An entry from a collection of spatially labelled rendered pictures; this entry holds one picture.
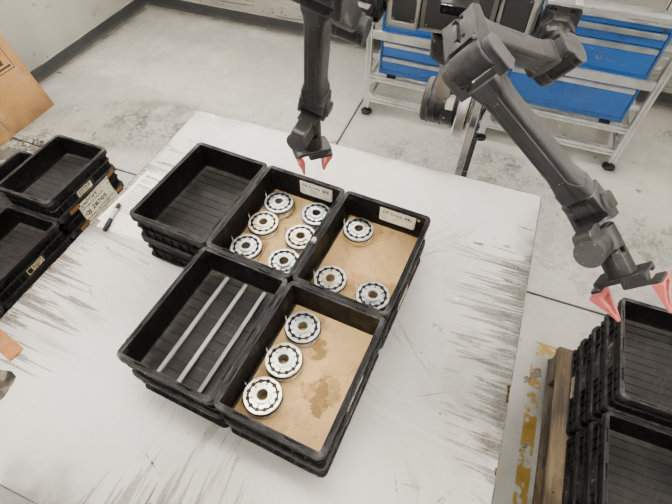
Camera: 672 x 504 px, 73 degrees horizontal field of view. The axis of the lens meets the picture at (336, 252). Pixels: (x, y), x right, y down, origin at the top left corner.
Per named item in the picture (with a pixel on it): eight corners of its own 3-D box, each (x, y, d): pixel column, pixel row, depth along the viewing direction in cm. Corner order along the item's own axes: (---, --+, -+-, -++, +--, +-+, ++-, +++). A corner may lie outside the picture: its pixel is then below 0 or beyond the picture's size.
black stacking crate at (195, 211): (206, 165, 178) (199, 142, 169) (272, 188, 170) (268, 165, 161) (140, 237, 156) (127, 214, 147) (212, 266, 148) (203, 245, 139)
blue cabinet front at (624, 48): (499, 96, 288) (528, 4, 243) (621, 121, 272) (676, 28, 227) (498, 99, 286) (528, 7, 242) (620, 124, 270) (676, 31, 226)
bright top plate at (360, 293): (366, 276, 140) (366, 275, 140) (395, 291, 137) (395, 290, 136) (349, 300, 135) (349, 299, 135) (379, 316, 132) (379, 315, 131)
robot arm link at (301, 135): (335, 99, 119) (305, 85, 120) (318, 124, 113) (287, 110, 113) (326, 133, 129) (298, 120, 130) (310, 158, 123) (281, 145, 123)
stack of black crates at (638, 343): (570, 349, 202) (621, 295, 166) (643, 372, 195) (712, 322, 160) (563, 436, 180) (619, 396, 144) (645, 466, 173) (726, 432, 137)
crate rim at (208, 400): (205, 249, 141) (203, 244, 139) (290, 283, 133) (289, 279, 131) (116, 359, 119) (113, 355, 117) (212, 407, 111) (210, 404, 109)
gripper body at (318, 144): (332, 153, 133) (331, 132, 127) (299, 161, 131) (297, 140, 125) (325, 140, 137) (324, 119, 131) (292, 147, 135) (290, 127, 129)
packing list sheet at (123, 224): (143, 169, 193) (142, 169, 192) (190, 183, 187) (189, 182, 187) (91, 224, 174) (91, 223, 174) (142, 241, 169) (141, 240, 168)
